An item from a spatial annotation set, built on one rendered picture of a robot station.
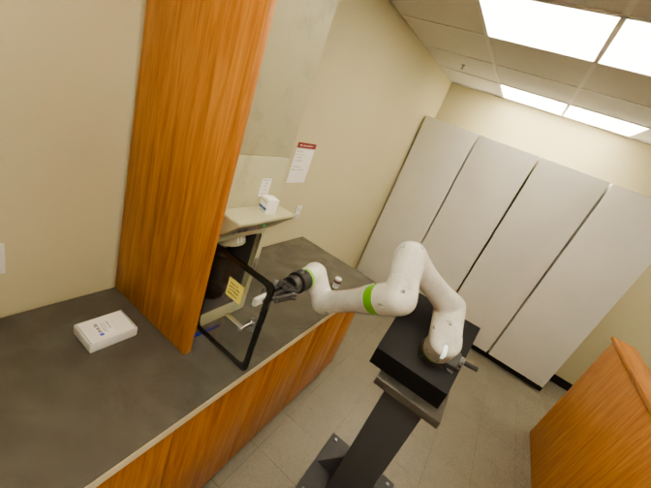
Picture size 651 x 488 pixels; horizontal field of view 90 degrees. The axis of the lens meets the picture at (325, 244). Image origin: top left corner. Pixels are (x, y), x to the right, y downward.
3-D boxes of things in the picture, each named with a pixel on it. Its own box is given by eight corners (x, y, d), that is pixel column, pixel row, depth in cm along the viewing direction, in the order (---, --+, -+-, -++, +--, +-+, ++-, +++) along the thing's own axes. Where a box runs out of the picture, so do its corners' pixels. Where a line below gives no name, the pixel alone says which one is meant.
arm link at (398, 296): (428, 288, 112) (407, 270, 106) (420, 322, 106) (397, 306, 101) (387, 290, 126) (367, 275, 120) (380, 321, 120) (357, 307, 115)
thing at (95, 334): (73, 333, 116) (73, 324, 114) (120, 317, 129) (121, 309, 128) (89, 353, 111) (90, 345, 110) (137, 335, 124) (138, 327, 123)
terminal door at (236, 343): (195, 324, 132) (215, 240, 117) (246, 372, 121) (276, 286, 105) (193, 325, 132) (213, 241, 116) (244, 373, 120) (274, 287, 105)
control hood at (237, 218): (209, 234, 116) (216, 209, 112) (269, 223, 143) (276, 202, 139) (232, 250, 111) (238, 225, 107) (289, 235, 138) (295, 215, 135)
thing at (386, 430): (393, 485, 206) (465, 388, 171) (363, 563, 165) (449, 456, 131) (332, 433, 223) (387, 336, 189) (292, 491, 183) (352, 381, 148)
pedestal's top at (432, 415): (449, 387, 168) (452, 381, 166) (436, 429, 140) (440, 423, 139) (394, 350, 179) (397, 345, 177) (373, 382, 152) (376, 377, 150)
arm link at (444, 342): (454, 334, 148) (467, 322, 132) (449, 369, 141) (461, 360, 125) (426, 325, 151) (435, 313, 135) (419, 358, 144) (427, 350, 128)
